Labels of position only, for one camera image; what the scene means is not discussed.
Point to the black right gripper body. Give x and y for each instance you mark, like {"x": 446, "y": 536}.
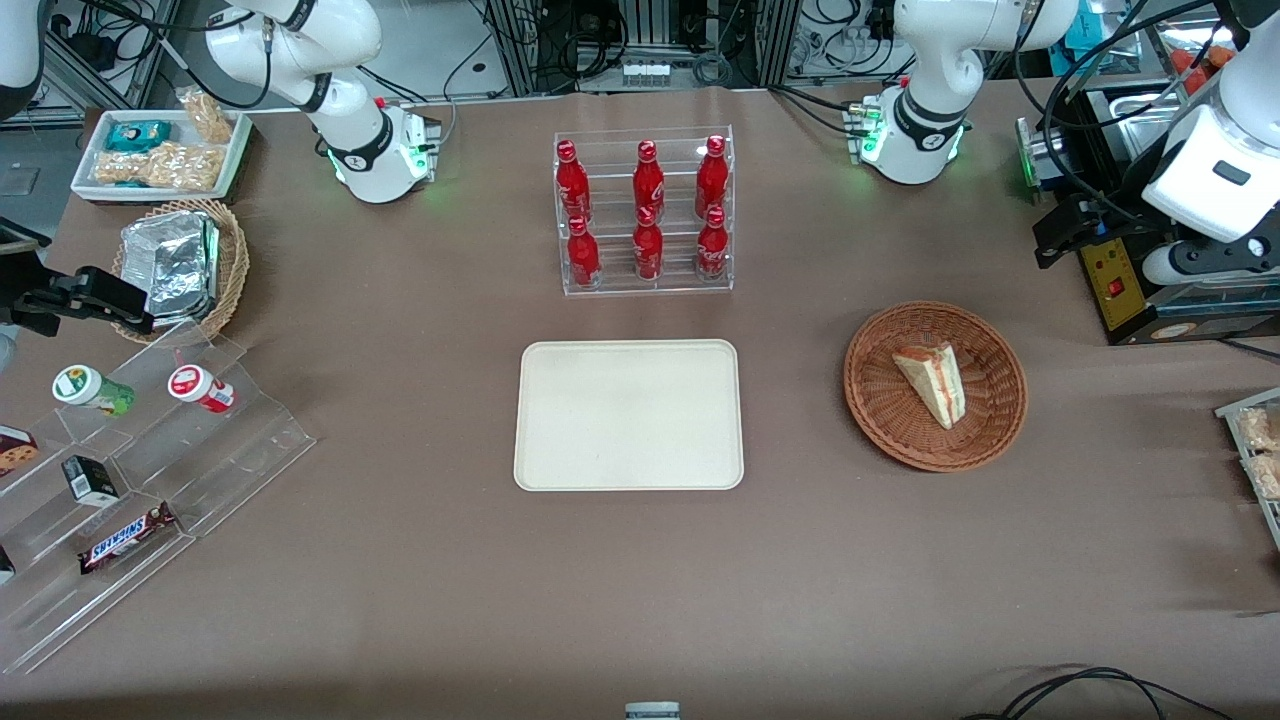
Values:
{"x": 22, "y": 296}

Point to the triangular sandwich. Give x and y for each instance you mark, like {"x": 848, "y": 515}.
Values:
{"x": 935, "y": 383}

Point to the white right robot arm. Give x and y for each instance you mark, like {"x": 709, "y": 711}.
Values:
{"x": 350, "y": 120}

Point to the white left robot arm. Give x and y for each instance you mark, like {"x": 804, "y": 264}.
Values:
{"x": 935, "y": 95}

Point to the oval tan wicker basket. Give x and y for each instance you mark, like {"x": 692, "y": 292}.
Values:
{"x": 232, "y": 260}

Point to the round brown wicker basket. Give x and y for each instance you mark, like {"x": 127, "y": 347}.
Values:
{"x": 985, "y": 420}

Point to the cream rectangular serving tray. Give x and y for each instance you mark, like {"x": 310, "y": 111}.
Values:
{"x": 628, "y": 415}

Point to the silver foil container stack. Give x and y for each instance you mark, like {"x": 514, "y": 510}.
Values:
{"x": 172, "y": 265}

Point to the black food warmer machine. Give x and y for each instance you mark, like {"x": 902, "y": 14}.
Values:
{"x": 1130, "y": 290}

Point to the green label drink cup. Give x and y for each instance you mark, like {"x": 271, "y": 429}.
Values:
{"x": 90, "y": 388}

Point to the red label drink cup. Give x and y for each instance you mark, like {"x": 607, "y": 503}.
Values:
{"x": 200, "y": 387}

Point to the large clear peanut bag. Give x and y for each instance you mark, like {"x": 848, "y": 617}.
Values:
{"x": 165, "y": 168}

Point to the white rectangular snack bin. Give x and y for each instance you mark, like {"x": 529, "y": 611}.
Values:
{"x": 90, "y": 150}

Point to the teal snack packet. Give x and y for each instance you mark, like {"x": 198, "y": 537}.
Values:
{"x": 138, "y": 135}

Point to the brown cookie box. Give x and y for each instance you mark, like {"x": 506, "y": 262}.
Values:
{"x": 15, "y": 452}

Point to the clear acrylic stepped display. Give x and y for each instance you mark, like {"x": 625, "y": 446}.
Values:
{"x": 220, "y": 450}

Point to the small black carton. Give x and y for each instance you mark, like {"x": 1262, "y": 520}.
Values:
{"x": 90, "y": 480}

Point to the small clear peanut bag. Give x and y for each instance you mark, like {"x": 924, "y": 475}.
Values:
{"x": 208, "y": 115}

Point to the red food in warmer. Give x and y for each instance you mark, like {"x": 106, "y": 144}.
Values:
{"x": 1195, "y": 65}

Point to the Snickers chocolate bar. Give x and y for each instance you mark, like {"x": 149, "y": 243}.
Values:
{"x": 125, "y": 538}

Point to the clear wrapped snack bag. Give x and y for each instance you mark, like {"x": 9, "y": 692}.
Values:
{"x": 1268, "y": 475}
{"x": 1262, "y": 430}

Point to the red cola bottle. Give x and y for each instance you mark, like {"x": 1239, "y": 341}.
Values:
{"x": 572, "y": 185}
{"x": 583, "y": 255}
{"x": 712, "y": 248}
{"x": 711, "y": 180}
{"x": 647, "y": 250}
{"x": 648, "y": 185}

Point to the clear acrylic bottle rack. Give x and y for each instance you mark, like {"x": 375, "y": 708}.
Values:
{"x": 680, "y": 285}

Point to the white power strip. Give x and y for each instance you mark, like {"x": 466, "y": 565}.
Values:
{"x": 646, "y": 73}

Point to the grey device at table edge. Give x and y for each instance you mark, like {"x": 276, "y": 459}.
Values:
{"x": 652, "y": 711}

